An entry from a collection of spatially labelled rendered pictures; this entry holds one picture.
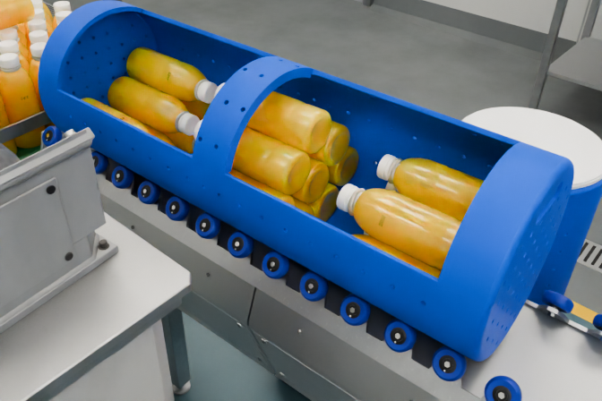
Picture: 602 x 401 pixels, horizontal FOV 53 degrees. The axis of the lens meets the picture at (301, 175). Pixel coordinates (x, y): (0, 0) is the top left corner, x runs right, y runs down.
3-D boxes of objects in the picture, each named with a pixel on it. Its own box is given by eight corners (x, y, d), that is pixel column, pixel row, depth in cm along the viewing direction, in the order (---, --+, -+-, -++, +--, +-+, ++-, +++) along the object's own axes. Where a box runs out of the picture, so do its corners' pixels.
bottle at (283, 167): (316, 169, 94) (228, 130, 103) (305, 142, 89) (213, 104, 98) (290, 204, 92) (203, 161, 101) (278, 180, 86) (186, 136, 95)
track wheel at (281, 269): (288, 257, 94) (295, 258, 95) (267, 244, 96) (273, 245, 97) (277, 284, 94) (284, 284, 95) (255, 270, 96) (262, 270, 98)
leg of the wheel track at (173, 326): (180, 398, 185) (156, 243, 149) (167, 388, 188) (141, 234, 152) (194, 386, 189) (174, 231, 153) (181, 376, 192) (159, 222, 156)
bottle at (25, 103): (8, 140, 135) (-15, 63, 125) (38, 129, 139) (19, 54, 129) (22, 153, 131) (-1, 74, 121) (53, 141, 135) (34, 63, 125)
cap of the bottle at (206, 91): (214, 83, 114) (221, 86, 113) (207, 102, 114) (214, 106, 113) (202, 78, 110) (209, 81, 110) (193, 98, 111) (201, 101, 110)
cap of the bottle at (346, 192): (356, 212, 87) (346, 208, 88) (365, 187, 87) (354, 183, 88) (343, 214, 84) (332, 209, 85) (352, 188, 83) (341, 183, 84)
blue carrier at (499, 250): (460, 407, 77) (512, 231, 61) (52, 160, 120) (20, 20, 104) (540, 285, 96) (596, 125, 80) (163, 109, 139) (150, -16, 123)
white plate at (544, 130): (520, 94, 129) (520, 98, 130) (425, 129, 116) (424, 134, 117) (643, 155, 110) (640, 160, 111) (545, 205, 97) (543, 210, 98)
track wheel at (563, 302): (570, 311, 87) (576, 299, 88) (539, 296, 89) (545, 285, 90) (570, 317, 91) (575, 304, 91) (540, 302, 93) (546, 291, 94)
